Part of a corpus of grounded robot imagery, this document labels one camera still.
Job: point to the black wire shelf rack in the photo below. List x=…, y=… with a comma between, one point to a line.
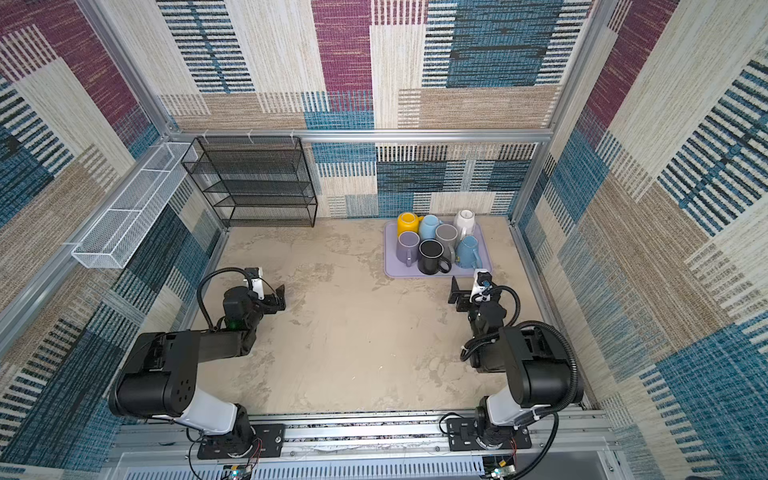
x=254, y=181

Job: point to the blue floral dotted mug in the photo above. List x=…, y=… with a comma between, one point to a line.
x=467, y=253

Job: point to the lavender plastic tray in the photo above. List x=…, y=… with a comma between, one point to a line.
x=395, y=269

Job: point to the black ceramic mug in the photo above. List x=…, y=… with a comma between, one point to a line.
x=432, y=259

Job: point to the yellow round mug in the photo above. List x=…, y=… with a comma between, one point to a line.
x=408, y=222

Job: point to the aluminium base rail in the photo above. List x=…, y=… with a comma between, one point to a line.
x=375, y=445

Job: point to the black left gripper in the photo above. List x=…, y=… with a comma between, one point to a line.
x=270, y=300

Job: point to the lavender ceramic mug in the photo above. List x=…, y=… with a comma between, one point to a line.
x=407, y=248

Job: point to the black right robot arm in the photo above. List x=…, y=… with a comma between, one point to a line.
x=541, y=370

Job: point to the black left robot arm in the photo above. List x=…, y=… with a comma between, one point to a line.
x=159, y=380

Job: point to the light blue plain mug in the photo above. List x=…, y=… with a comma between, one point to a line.
x=428, y=227

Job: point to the grey ceramic mug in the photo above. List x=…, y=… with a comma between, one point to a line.
x=447, y=235

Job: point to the white ceramic mug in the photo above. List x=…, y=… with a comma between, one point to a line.
x=464, y=222

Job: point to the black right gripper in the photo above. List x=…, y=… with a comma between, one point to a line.
x=464, y=294

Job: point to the white wire mesh basket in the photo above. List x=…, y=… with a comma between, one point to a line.
x=113, y=240

